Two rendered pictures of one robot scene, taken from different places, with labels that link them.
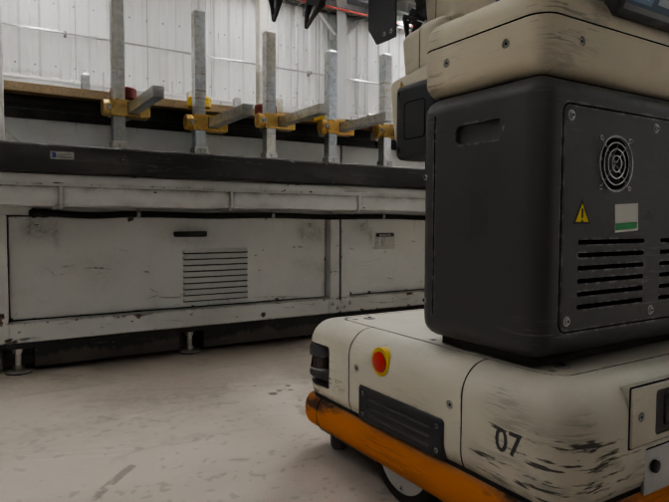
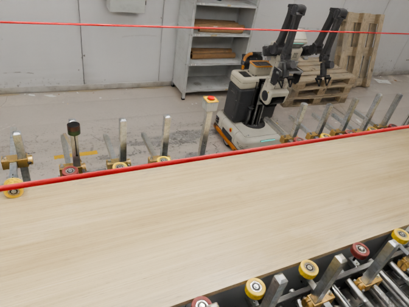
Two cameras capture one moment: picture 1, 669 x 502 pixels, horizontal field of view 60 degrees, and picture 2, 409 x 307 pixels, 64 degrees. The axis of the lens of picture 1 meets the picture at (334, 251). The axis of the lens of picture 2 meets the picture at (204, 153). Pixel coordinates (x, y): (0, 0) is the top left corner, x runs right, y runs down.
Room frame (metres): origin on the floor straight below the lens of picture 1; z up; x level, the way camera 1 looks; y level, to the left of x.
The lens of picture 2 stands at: (4.40, -0.76, 2.07)
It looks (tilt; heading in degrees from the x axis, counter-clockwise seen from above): 36 degrees down; 182
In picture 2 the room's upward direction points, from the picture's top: 11 degrees clockwise
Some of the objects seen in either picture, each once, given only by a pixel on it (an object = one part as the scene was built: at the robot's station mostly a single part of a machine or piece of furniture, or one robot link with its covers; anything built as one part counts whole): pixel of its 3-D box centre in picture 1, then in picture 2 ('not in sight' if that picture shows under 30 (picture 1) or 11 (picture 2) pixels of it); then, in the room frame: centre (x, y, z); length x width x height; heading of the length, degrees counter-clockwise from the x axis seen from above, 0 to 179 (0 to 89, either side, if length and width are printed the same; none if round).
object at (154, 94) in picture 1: (138, 106); (370, 122); (1.70, 0.57, 0.82); 0.43 x 0.03 x 0.04; 32
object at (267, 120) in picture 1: (275, 122); (338, 133); (2.03, 0.21, 0.83); 0.14 x 0.06 x 0.05; 122
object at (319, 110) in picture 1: (291, 120); (329, 127); (1.97, 0.15, 0.83); 0.43 x 0.03 x 0.04; 32
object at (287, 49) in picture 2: not in sight; (291, 34); (1.63, -0.31, 1.41); 0.11 x 0.06 x 0.43; 122
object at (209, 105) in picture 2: not in sight; (210, 104); (2.68, -0.82, 1.18); 0.07 x 0.07 x 0.08; 32
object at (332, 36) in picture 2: not in sight; (332, 36); (1.41, 0.06, 1.40); 0.11 x 0.06 x 0.43; 122
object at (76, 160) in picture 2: not in sight; (75, 157); (3.08, -1.47, 0.92); 0.04 x 0.04 x 0.48; 32
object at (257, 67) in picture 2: not in sight; (260, 68); (1.03, -0.43, 0.87); 0.23 x 0.15 x 0.11; 122
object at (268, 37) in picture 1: (269, 101); (344, 125); (2.02, 0.23, 0.90); 0.04 x 0.04 x 0.48; 32
